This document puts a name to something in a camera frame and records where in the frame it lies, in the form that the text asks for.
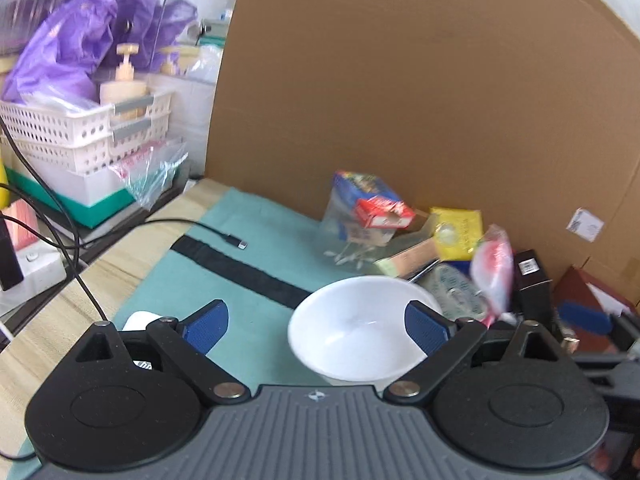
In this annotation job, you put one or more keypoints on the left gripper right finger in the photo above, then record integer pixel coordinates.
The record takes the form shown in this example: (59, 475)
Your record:
(447, 345)

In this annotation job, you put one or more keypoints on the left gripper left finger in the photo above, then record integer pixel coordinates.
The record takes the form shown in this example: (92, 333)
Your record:
(183, 347)

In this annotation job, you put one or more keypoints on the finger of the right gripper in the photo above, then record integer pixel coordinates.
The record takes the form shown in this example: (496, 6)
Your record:
(592, 321)

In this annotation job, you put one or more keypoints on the patterned tape roll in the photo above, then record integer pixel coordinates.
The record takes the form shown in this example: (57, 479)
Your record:
(456, 295)

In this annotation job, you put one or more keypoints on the white bowl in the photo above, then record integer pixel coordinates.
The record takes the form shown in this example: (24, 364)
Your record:
(352, 332)

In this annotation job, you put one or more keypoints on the pink white plastic bag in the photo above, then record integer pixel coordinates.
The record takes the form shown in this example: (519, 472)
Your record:
(491, 269)

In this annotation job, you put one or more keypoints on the dark red storage box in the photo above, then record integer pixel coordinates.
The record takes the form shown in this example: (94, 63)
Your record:
(578, 287)

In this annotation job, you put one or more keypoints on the black product box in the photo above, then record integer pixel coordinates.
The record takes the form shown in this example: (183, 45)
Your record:
(532, 288)

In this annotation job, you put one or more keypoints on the copper long box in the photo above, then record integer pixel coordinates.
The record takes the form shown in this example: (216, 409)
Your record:
(409, 260)

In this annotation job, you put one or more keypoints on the white shipping label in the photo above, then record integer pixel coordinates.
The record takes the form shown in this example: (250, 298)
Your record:
(585, 225)

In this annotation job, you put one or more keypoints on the yellow packet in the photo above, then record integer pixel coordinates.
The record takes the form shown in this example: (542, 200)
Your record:
(456, 232)

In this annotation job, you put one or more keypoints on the teal cloth mat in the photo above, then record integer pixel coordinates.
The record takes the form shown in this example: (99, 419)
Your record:
(263, 260)

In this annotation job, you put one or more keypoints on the clear cotton swab jar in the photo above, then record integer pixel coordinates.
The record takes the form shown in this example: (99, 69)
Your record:
(341, 237)

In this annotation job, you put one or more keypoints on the red playing card box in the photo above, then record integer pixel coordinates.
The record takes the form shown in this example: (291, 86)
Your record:
(379, 212)

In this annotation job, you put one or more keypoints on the clear plastic bag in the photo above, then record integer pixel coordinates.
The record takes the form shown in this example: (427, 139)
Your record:
(147, 172)

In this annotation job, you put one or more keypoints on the green white base box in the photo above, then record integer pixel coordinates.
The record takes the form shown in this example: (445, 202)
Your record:
(89, 199)

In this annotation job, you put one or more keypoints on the white perforated basket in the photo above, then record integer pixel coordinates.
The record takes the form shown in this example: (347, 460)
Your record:
(88, 141)

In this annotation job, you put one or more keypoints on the large cardboard panel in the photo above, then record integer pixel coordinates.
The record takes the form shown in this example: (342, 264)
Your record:
(525, 110)

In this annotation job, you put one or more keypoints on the pump bottle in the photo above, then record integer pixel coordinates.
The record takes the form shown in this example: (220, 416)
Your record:
(123, 87)

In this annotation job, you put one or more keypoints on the purple plastic bag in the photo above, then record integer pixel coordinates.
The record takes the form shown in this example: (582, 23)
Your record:
(80, 36)

